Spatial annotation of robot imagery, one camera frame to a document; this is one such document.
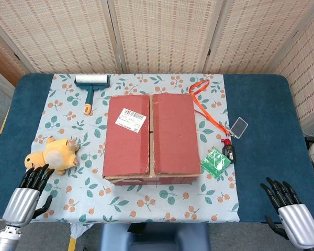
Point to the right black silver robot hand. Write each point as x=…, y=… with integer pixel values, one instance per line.
x=298, y=222

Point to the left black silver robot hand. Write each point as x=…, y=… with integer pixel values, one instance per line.
x=22, y=202

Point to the red cardboard shipping box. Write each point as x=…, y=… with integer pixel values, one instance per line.
x=172, y=130

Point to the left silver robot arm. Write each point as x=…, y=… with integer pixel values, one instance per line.
x=4, y=239

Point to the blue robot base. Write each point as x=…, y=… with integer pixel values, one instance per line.
x=157, y=238

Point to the black red small box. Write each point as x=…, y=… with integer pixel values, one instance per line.
x=229, y=153

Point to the yellow plush toy animal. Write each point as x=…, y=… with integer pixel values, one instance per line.
x=55, y=154

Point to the green foil packet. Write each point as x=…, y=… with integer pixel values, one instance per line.
x=215, y=162

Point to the clear plastic badge holder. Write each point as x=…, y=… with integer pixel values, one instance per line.
x=239, y=127

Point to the floral leaf fruit tablecloth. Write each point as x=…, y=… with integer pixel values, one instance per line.
x=136, y=201

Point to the teal white lint roller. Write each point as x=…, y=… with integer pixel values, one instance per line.
x=91, y=82

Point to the woven bamboo folding screen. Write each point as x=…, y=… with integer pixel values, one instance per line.
x=159, y=34

